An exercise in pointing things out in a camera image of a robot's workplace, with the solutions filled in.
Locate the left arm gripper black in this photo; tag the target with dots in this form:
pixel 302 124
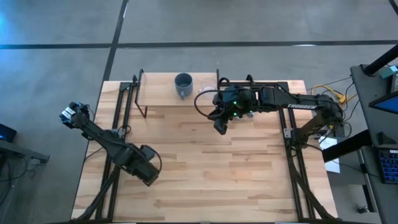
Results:
pixel 81 116

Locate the right arm gripper black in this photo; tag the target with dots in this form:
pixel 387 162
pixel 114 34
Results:
pixel 241 99

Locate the clear plastic cup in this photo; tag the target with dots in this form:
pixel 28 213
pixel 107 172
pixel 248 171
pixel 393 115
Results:
pixel 208 85

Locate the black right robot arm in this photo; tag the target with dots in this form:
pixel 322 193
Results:
pixel 298 102

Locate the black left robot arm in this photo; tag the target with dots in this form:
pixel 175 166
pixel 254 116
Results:
pixel 124 152

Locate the wooden shelf black metal legs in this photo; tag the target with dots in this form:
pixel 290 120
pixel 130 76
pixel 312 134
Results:
pixel 158 91

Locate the grey ceramic mug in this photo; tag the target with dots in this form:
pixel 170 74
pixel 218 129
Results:
pixel 183 83

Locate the dark low side table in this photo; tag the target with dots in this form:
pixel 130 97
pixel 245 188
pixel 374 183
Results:
pixel 18 151

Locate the white paper sheet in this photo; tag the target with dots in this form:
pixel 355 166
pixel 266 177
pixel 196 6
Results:
pixel 332 161

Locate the black desk support bar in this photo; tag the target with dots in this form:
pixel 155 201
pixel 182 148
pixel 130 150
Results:
pixel 345 146

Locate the grey side desk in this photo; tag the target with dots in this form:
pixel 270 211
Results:
pixel 360 102

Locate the black diagonal pole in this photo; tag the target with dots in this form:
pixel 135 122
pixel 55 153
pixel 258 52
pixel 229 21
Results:
pixel 381 62

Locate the blue lit screen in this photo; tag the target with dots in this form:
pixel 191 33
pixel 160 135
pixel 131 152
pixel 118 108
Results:
pixel 387 104

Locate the small teal box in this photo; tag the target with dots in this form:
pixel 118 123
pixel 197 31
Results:
pixel 388 71

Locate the keypad with blue keys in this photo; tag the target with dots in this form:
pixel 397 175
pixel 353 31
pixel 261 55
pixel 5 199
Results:
pixel 389 166

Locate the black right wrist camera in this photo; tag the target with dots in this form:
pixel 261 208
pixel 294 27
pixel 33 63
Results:
pixel 221 127

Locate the black metal table frame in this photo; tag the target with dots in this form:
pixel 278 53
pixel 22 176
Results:
pixel 122 109

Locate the silver frame bracket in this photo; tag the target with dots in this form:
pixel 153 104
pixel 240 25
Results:
pixel 288 133
pixel 121 132

